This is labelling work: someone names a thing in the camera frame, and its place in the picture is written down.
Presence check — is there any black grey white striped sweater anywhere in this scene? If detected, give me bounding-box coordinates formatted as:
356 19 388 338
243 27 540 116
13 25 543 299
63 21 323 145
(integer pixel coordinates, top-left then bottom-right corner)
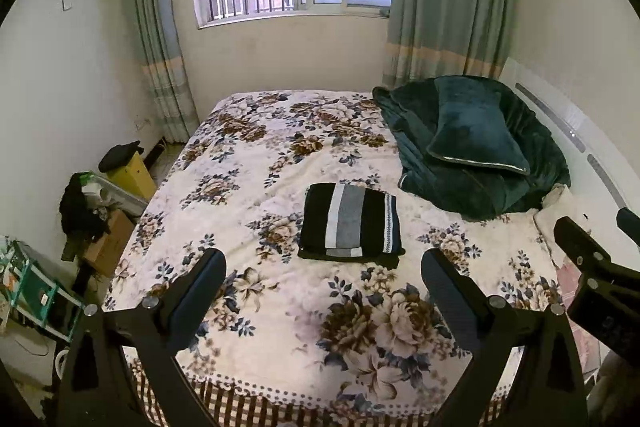
298 183 405 269

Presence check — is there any black clothes pile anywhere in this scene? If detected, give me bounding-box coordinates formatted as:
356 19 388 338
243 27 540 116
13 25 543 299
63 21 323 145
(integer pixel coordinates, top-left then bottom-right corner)
58 172 110 243

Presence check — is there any cardboard box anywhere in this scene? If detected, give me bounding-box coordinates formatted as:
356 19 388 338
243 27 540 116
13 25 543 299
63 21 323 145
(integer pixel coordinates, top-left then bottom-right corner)
82 209 134 277

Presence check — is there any white headboard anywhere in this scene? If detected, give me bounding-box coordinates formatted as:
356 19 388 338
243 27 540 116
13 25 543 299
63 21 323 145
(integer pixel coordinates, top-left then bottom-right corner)
500 58 639 270

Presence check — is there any green white storage rack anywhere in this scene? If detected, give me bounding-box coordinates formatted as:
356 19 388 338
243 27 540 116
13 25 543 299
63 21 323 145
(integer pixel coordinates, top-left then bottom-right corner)
1 236 85 343

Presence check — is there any floral bed blanket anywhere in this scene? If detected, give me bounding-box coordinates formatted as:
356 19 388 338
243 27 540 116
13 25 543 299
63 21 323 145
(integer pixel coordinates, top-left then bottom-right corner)
104 91 561 426

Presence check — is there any yellow box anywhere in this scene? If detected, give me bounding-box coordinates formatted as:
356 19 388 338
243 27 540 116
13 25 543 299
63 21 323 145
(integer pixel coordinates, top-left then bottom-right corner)
106 152 156 202

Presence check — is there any dark green plush blanket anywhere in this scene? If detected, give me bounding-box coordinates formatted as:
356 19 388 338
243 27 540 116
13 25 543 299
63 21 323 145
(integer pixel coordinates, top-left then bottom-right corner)
372 76 570 221

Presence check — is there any black hat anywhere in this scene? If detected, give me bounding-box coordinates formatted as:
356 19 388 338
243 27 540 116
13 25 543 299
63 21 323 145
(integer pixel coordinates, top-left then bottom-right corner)
98 141 143 173

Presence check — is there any dark green pillow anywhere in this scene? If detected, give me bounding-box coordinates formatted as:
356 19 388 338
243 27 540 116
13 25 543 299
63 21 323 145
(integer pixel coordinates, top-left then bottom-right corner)
426 76 530 176

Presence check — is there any left green curtain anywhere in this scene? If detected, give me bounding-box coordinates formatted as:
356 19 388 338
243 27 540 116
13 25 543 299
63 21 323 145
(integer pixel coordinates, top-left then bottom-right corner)
125 0 198 143

